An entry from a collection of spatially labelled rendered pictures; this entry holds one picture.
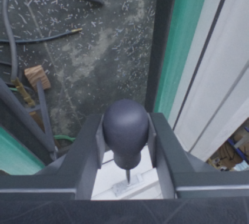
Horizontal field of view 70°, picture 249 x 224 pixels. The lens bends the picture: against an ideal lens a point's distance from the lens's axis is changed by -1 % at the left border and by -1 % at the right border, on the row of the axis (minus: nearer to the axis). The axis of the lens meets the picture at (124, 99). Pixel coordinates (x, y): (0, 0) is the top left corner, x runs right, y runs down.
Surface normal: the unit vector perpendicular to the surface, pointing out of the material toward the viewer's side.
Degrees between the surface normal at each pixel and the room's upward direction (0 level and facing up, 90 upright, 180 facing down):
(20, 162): 0
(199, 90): 90
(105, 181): 90
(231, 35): 90
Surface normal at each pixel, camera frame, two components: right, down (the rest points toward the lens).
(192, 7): 0.40, 0.72
